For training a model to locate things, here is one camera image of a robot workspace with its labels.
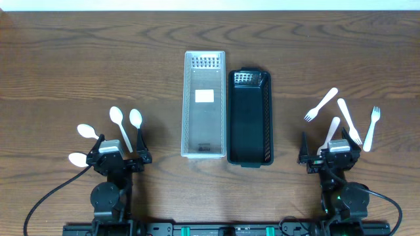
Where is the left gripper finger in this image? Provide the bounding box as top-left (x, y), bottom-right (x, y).
top-left (88, 134), bottom-right (105, 155)
top-left (136, 128), bottom-right (147, 153)

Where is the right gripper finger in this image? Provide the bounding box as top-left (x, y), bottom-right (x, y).
top-left (299, 132), bottom-right (308, 157)
top-left (341, 128), bottom-right (360, 151)

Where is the white plastic spoon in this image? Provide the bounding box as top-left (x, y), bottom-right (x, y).
top-left (317, 117), bottom-right (341, 155)
top-left (109, 106), bottom-right (133, 153)
top-left (129, 109), bottom-right (142, 129)
top-left (77, 124), bottom-right (99, 140)
top-left (68, 153), bottom-right (89, 168)

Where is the white plastic fork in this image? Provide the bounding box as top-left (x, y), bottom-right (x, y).
top-left (363, 106), bottom-right (381, 152)
top-left (337, 98), bottom-right (362, 145)
top-left (304, 87), bottom-right (338, 122)

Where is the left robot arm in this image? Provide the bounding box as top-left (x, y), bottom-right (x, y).
top-left (86, 129), bottom-right (152, 222)

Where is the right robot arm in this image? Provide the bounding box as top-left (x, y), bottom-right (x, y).
top-left (297, 129), bottom-right (369, 221)

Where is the clear perforated plastic tray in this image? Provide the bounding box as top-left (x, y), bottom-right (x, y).
top-left (180, 50), bottom-right (226, 159)

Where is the black perforated plastic tray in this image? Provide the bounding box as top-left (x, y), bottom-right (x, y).
top-left (227, 68), bottom-right (274, 168)

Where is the black mounting rail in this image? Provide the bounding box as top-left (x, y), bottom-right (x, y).
top-left (62, 221), bottom-right (390, 236)

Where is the left black cable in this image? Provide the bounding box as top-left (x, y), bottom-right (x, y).
top-left (22, 165), bottom-right (93, 236)

